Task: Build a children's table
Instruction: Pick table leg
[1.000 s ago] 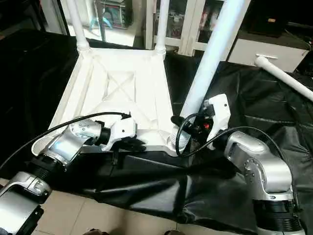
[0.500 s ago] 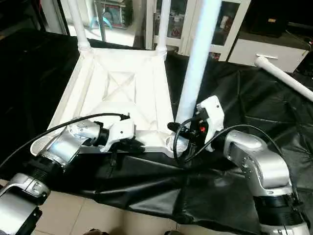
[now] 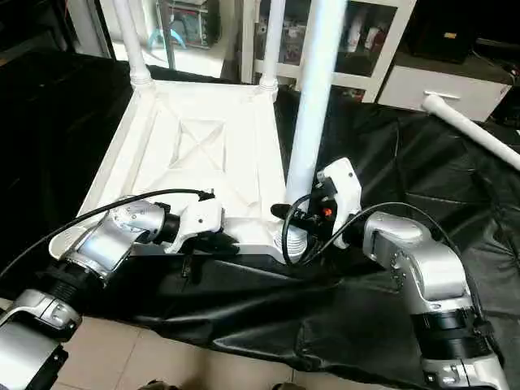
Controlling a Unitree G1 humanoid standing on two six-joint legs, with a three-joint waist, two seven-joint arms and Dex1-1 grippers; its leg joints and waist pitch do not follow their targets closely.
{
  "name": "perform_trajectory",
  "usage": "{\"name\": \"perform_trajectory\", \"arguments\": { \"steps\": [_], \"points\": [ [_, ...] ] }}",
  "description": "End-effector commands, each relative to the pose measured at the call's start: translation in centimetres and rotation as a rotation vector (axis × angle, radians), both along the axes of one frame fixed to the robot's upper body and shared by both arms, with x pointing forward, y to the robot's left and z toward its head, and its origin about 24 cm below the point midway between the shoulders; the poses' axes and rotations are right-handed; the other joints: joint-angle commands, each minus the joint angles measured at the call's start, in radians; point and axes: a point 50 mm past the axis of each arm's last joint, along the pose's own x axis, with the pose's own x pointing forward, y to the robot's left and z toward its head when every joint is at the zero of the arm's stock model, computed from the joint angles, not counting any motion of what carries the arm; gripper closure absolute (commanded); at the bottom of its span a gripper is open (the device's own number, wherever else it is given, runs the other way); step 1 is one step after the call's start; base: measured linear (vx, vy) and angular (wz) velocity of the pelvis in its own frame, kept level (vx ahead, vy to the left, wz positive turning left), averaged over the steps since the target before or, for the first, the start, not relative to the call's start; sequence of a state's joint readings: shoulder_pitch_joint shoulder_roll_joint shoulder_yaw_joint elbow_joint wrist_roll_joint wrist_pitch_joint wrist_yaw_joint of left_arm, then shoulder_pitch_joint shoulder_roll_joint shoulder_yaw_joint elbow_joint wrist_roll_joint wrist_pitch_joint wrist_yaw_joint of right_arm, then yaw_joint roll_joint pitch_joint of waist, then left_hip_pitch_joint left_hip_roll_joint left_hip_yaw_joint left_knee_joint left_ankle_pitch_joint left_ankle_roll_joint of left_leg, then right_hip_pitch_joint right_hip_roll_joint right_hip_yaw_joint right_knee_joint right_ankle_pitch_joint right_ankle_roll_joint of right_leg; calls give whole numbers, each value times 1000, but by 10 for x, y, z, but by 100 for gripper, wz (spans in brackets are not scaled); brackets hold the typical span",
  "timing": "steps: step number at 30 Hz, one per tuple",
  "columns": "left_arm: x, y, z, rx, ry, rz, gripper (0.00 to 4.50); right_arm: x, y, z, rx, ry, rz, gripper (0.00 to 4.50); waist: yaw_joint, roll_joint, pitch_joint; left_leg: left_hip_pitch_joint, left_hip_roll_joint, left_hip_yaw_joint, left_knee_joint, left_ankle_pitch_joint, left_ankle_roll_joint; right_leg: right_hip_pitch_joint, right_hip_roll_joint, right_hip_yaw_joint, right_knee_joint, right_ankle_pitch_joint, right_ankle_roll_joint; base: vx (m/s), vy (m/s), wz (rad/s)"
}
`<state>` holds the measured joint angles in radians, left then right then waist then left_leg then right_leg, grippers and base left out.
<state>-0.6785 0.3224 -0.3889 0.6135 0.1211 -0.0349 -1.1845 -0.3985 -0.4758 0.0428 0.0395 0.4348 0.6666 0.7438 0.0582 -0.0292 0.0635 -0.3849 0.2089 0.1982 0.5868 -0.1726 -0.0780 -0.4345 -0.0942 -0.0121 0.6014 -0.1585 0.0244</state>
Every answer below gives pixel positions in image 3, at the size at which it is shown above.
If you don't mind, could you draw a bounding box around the white plastic table top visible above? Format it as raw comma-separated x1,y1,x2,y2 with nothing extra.
49,79,311,266

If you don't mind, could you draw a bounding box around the white glass-door cabinet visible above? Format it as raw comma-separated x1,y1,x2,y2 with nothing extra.
240,0,417,103

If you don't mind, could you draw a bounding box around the white drawer unit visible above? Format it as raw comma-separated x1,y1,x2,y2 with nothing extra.
378,65,513,123

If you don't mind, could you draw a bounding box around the black work mat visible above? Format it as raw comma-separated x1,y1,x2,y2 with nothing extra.
0,49,520,389

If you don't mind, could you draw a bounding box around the white plastic table leg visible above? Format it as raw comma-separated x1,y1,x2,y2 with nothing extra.
422,92,520,172
258,0,288,93
280,0,349,262
114,0,154,89

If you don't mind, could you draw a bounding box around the teal storage box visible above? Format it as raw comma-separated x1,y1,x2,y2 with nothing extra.
158,0,221,50

